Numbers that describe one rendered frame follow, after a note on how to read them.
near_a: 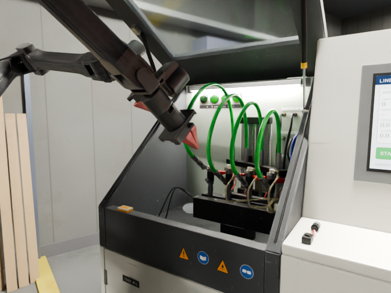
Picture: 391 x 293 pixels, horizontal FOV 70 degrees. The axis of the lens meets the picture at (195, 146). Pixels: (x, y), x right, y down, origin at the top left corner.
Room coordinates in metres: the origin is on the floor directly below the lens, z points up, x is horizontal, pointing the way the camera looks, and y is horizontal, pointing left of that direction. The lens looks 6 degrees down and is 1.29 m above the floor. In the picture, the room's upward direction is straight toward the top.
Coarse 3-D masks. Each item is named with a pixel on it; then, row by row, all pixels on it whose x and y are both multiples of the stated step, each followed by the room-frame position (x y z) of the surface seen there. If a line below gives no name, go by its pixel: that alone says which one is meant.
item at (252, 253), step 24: (120, 216) 0.97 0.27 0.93; (144, 216) 0.92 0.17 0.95; (120, 240) 0.97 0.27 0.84; (144, 240) 0.91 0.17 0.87; (168, 240) 0.85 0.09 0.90; (192, 240) 0.80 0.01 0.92; (216, 240) 0.76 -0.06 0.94; (240, 240) 0.74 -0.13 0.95; (168, 264) 0.85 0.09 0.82; (192, 264) 0.80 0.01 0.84; (264, 264) 0.68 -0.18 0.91; (216, 288) 0.76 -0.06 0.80; (240, 288) 0.72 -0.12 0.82
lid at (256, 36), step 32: (128, 0) 1.11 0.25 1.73; (160, 0) 1.06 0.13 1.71; (192, 0) 1.02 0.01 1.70; (224, 0) 0.98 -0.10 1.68; (256, 0) 0.95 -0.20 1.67; (288, 0) 0.91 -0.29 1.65; (320, 0) 0.87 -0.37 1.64; (160, 32) 1.22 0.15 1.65; (192, 32) 1.16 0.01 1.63; (224, 32) 1.11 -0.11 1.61; (256, 32) 1.06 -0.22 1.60; (288, 32) 1.02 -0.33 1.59; (320, 32) 0.96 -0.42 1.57; (192, 64) 1.32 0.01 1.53; (224, 64) 1.25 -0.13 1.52; (256, 64) 1.19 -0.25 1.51; (288, 64) 1.14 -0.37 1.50
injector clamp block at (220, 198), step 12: (204, 192) 1.12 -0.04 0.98; (204, 204) 1.02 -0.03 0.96; (216, 204) 1.00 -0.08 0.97; (228, 204) 0.97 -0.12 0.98; (240, 204) 0.96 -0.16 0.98; (252, 204) 0.99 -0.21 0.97; (264, 204) 0.96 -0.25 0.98; (204, 216) 1.02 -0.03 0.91; (216, 216) 1.00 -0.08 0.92; (228, 216) 0.97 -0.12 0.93; (240, 216) 0.94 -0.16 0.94; (252, 216) 0.92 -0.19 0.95; (264, 216) 0.90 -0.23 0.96; (228, 228) 0.97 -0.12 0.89; (240, 228) 0.94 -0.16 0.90; (252, 228) 0.92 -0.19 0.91; (264, 228) 0.90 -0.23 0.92
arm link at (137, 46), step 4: (132, 40) 0.86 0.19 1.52; (136, 40) 0.86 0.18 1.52; (128, 44) 0.84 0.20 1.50; (132, 44) 0.84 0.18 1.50; (136, 44) 0.84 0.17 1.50; (140, 44) 0.85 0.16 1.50; (132, 48) 0.83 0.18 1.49; (136, 48) 0.84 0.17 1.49; (140, 48) 0.85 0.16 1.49; (144, 48) 0.86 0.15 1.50; (136, 52) 0.83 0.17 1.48; (140, 52) 0.85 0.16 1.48; (144, 52) 0.87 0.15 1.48; (92, 56) 0.81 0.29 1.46; (108, 72) 0.83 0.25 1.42; (108, 80) 0.85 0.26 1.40; (112, 80) 0.84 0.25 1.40
